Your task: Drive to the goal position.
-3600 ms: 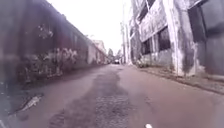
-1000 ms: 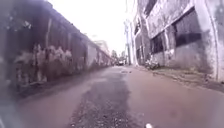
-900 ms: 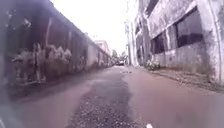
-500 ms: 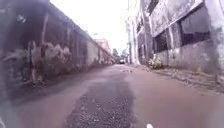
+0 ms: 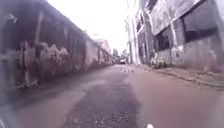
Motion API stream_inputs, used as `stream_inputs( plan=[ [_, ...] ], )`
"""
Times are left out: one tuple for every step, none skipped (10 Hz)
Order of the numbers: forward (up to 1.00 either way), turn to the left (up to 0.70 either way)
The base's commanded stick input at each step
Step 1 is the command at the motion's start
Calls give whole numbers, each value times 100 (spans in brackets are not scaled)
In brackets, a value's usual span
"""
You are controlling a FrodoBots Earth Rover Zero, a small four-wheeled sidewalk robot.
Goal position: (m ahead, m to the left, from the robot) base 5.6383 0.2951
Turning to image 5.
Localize distant trees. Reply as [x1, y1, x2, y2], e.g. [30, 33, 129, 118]
[111, 47, 130, 63]

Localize pinkish building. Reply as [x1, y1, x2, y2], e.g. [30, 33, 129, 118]
[93, 38, 113, 56]

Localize worn grey asphalt alley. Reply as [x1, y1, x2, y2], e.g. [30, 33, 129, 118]
[0, 63, 224, 128]

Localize green bush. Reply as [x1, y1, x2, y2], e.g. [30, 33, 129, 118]
[148, 49, 168, 70]

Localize weathered grey concrete building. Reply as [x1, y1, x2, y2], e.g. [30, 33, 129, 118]
[125, 0, 224, 74]

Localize raised kerb strip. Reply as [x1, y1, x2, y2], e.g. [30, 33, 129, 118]
[136, 64, 224, 92]

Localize stained grey concrete wall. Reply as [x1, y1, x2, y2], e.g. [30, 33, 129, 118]
[0, 0, 116, 93]

